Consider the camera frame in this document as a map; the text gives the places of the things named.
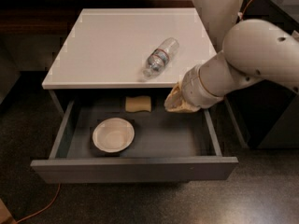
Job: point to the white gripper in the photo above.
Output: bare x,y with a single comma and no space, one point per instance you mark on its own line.
191,87

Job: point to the grey top drawer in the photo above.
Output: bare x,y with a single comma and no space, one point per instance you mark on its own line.
167,147

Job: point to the clear plastic water bottle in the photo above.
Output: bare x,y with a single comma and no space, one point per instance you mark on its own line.
161,57

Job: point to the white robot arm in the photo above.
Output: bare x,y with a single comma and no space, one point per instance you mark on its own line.
252,51

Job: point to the white top drawer cabinet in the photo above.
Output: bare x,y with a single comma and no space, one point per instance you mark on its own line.
108,49

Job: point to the yellow sponge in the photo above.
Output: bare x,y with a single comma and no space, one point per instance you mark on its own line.
139,103

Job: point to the white paper bowl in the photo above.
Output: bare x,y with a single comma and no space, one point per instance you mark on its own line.
113,135

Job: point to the dark wooden desk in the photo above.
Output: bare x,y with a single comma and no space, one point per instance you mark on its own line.
57,17

